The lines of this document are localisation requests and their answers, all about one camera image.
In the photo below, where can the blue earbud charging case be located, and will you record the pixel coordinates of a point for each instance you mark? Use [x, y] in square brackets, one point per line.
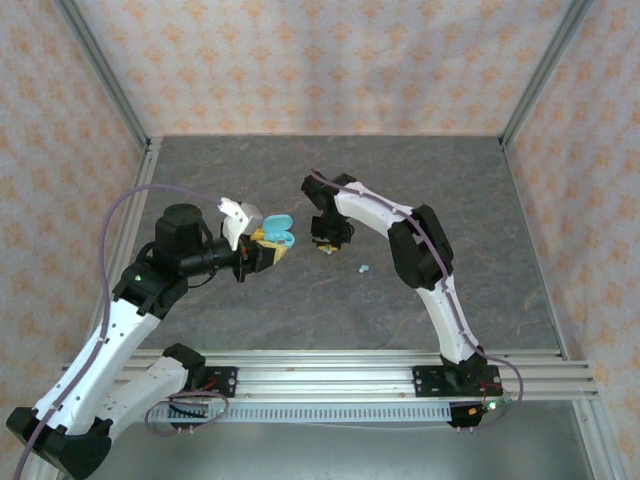
[277, 225]

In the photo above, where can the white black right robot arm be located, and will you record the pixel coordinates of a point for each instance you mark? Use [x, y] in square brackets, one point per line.
[370, 215]

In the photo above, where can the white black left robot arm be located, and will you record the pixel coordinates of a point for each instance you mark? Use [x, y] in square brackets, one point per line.
[110, 360]

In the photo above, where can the grey metal shelf plate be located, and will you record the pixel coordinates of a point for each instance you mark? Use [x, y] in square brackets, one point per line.
[325, 450]

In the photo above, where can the aluminium floor edge rail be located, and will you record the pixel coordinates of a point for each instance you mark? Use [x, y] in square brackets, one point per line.
[145, 172]
[538, 250]

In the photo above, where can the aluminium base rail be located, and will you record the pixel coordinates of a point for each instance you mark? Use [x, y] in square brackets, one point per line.
[325, 380]

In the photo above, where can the aluminium corner post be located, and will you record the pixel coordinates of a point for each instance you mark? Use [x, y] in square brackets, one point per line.
[542, 75]
[108, 75]

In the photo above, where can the aluminium frame leg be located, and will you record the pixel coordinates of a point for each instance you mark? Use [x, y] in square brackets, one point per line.
[597, 440]

